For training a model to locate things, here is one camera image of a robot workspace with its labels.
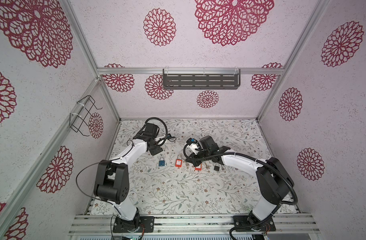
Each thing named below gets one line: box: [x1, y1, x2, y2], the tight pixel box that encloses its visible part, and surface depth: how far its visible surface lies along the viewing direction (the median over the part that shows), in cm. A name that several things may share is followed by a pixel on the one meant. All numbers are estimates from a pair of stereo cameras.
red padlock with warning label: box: [175, 154, 183, 168], surface depth 96 cm
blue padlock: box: [158, 156, 166, 167], surface depth 98 cm
